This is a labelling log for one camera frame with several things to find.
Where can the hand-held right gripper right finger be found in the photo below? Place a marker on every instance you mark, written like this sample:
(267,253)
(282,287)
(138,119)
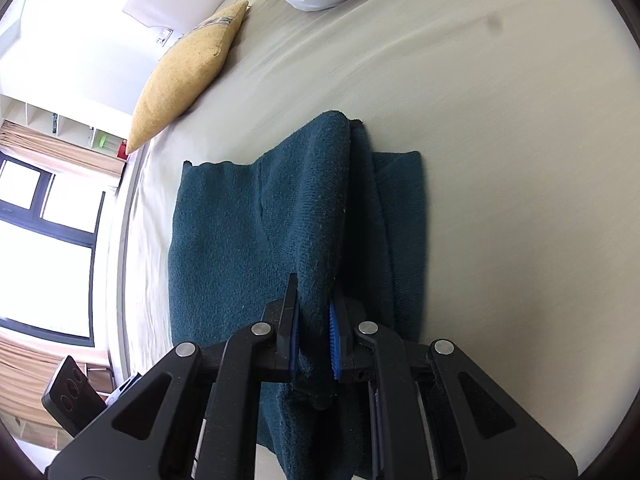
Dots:
(334,345)

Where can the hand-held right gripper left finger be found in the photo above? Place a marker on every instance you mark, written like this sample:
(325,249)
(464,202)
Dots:
(294,355)

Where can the dark green knit sweater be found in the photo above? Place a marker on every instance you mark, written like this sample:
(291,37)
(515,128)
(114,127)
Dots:
(250,240)

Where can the black smartphone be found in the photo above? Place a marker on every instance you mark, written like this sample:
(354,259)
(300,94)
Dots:
(70,395)

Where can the bed with beige sheet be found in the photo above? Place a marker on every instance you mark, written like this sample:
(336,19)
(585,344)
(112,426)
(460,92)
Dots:
(500,160)

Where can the beige curtain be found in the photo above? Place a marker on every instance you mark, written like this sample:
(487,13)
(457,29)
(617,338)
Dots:
(55,152)
(30,350)

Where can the red box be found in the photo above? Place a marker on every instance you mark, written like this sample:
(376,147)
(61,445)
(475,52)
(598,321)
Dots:
(121,150)

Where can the black framed window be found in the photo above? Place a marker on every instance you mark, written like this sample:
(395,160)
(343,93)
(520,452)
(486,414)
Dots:
(50,240)

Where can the yellow pillow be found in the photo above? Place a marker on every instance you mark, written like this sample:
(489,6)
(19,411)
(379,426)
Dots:
(180,75)

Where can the white wall shelf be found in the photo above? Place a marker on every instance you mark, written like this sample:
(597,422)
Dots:
(55,122)

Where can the wall socket panel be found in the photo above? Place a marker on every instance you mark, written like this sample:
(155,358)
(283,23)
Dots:
(165,37)

